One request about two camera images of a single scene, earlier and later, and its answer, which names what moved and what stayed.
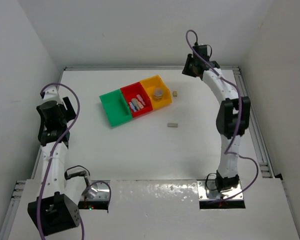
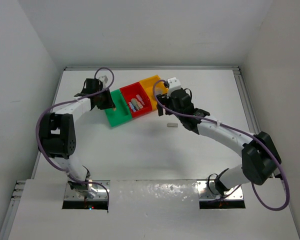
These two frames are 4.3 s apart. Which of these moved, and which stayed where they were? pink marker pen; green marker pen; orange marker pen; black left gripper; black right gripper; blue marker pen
Moved: black right gripper; black left gripper
Stayed: green marker pen; pink marker pen; blue marker pen; orange marker pen
